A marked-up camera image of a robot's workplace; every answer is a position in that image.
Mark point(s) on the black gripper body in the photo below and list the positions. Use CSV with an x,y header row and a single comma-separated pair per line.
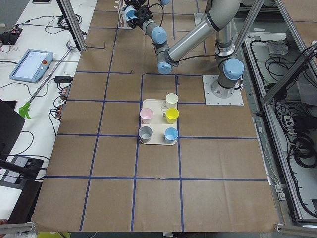
x,y
142,13

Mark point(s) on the light blue cup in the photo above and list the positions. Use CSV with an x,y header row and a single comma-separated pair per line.
x,y
129,13
171,135

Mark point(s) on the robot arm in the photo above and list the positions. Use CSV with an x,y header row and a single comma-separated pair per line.
x,y
168,57
218,49

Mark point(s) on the white cup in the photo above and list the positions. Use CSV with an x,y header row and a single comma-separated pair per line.
x,y
171,100

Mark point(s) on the pink cup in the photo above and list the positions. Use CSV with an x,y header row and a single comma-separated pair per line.
x,y
146,115

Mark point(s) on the yellow cup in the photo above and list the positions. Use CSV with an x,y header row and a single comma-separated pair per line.
x,y
172,115

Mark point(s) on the grey cup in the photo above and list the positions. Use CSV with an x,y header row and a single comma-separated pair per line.
x,y
145,134

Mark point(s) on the black power adapter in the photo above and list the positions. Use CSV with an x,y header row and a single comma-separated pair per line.
x,y
63,79

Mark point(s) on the cream serving tray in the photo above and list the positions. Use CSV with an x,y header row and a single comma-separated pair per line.
x,y
158,123

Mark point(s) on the blue teach pendant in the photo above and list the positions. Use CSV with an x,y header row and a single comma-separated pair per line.
x,y
32,67

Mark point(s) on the metal reacher grabber tool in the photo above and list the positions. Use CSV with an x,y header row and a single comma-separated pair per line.
x,y
23,111

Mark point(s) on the white wire cup rack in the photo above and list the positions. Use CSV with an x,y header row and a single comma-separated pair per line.
x,y
120,5

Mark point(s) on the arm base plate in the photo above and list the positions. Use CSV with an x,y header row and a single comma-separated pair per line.
x,y
199,18
215,95

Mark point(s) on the aluminium frame post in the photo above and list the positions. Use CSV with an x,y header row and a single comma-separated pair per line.
x,y
72,23

